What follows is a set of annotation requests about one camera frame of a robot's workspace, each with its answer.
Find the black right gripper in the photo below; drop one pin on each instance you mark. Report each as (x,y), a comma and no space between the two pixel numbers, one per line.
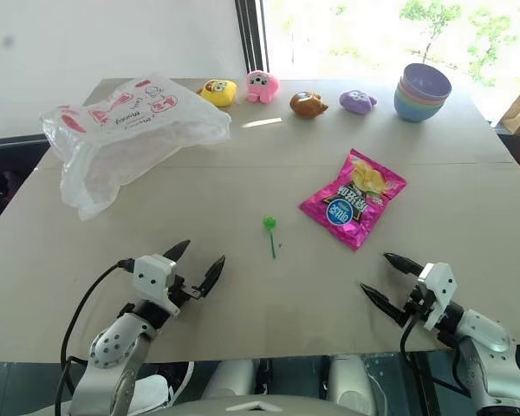
(416,303)

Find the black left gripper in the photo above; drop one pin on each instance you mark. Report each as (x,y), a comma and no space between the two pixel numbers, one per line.
(186,291)

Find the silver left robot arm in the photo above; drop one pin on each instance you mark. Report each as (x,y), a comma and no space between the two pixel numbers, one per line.
(112,346)

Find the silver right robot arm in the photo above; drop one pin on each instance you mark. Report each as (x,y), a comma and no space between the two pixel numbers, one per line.
(489,333)

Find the green lollipop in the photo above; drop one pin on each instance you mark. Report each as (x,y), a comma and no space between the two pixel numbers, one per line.
(269,223)

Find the pink potato chip packet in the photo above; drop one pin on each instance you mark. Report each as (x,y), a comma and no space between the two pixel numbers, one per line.
(351,203)

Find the silver right robot leg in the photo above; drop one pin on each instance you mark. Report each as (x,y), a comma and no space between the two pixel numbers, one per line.
(349,379)

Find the silver robot leg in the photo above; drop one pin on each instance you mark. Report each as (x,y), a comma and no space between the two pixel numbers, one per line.
(229,377)
(349,379)

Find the silver left robot leg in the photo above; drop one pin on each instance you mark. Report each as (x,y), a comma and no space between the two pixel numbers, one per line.
(229,377)

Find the white rounded shoe-like object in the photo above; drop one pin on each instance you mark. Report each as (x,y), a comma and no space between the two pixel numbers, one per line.
(154,390)

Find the white red-printed plastic bag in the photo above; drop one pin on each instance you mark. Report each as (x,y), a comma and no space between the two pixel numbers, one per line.
(125,143)

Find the silver robot torso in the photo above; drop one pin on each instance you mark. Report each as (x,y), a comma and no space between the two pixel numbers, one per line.
(260,405)

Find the blue plastic bowl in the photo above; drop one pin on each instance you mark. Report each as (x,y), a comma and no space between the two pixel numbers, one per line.
(414,112)

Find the yellow plush toy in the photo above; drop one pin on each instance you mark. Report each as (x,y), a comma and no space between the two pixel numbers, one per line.
(219,92)

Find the green plastic bowl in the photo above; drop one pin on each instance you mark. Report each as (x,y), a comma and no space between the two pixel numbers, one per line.
(399,98)

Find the purple plush toy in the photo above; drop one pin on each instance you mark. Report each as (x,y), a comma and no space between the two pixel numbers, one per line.
(356,101)

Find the pink plush toy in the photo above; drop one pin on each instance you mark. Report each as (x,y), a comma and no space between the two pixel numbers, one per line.
(262,86)

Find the pink plastic bowl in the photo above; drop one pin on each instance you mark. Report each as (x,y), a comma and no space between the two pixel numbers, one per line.
(401,90)

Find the brown plush toy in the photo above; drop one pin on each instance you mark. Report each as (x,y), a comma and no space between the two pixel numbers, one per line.
(307,104)

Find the purple plastic bowl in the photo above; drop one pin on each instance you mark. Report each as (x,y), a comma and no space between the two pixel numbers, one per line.
(424,80)

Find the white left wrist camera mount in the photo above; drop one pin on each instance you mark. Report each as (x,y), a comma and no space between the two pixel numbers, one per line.
(151,277)

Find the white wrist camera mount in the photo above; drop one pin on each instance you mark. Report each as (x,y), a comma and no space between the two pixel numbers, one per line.
(442,286)
(151,277)

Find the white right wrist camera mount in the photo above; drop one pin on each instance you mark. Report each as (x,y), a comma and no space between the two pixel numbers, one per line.
(442,286)

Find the black window frame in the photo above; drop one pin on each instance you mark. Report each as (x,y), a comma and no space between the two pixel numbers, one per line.
(251,34)

